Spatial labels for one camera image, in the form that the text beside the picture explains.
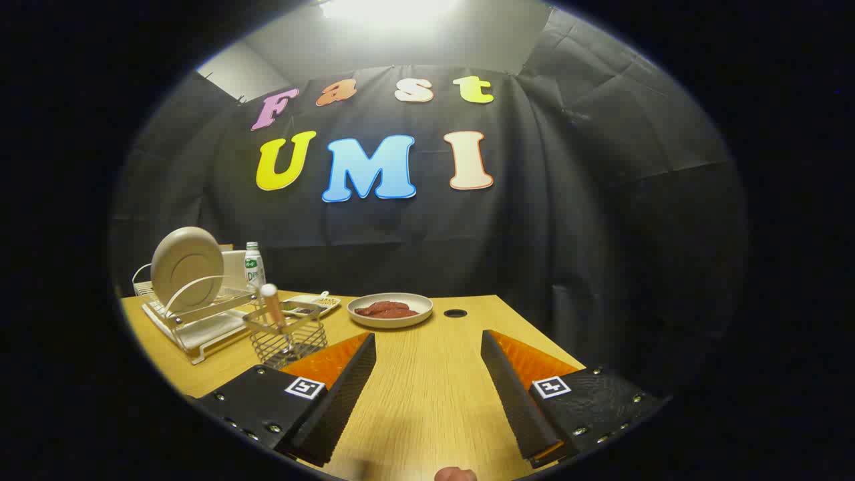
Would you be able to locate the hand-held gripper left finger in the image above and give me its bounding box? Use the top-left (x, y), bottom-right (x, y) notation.
top-left (190, 332), bottom-right (377, 468)

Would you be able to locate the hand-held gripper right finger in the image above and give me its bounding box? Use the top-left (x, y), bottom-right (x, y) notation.
top-left (481, 329), bottom-right (669, 468)

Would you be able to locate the metal wire basket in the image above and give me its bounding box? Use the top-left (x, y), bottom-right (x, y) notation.
top-left (242, 301), bottom-right (329, 370)

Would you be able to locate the spoon with checkered handle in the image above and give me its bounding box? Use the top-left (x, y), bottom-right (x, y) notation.
top-left (259, 283), bottom-right (298, 355)

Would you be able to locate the white wire dish rack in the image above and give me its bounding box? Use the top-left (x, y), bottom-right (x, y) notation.
top-left (132, 262), bottom-right (261, 365)

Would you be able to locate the beige round plate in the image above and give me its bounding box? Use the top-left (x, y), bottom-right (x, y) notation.
top-left (150, 226), bottom-right (225, 315)

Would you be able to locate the white plate with meat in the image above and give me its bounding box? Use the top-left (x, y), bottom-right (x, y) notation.
top-left (347, 293), bottom-right (434, 329)

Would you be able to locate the white divided bean tray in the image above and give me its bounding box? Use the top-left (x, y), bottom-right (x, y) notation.
top-left (281, 291), bottom-right (342, 318)

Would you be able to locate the white drip tray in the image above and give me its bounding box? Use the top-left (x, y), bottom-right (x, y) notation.
top-left (142, 304), bottom-right (258, 365)

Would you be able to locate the white green drink bottle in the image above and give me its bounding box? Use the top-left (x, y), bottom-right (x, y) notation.
top-left (244, 242), bottom-right (267, 295)

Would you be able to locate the white toaster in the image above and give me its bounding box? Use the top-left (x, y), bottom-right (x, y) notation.
top-left (220, 249), bottom-right (251, 291)

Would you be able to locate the black backdrop cloth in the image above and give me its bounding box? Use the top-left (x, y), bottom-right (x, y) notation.
top-left (110, 7), bottom-right (749, 402)

